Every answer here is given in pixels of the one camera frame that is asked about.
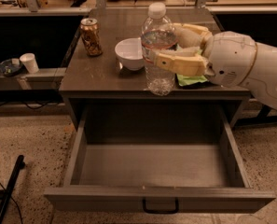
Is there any white paper cup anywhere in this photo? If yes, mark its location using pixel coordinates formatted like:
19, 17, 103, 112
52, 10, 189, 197
20, 53, 39, 74

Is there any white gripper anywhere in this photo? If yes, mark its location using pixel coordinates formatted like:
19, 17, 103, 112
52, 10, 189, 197
152, 23, 256, 86

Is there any open grey top drawer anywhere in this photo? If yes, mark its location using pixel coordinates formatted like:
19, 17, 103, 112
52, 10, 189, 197
45, 104, 275, 213

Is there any grey low side shelf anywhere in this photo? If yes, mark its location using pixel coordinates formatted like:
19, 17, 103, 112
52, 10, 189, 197
0, 68, 66, 91

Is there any gold patterned drink can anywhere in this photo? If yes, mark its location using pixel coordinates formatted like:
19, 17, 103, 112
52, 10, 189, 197
80, 18, 103, 56

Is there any black drawer handle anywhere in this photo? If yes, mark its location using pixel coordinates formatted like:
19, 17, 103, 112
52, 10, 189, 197
142, 198, 179, 215

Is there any dark round dish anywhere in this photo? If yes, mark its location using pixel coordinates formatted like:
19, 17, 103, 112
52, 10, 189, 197
0, 58, 23, 77

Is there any black metal stand leg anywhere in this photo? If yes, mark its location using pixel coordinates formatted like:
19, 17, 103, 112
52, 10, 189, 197
0, 155, 25, 224

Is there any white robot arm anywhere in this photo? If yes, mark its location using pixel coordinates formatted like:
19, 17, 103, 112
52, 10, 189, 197
151, 23, 277, 110

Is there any clear plastic water bottle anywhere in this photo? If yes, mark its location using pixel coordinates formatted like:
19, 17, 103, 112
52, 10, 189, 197
141, 2, 177, 96

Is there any green chip bag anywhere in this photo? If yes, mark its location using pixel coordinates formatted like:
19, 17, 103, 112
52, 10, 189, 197
176, 46, 207, 87

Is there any white ceramic bowl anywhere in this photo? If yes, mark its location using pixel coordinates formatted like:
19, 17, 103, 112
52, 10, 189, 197
115, 38, 144, 71

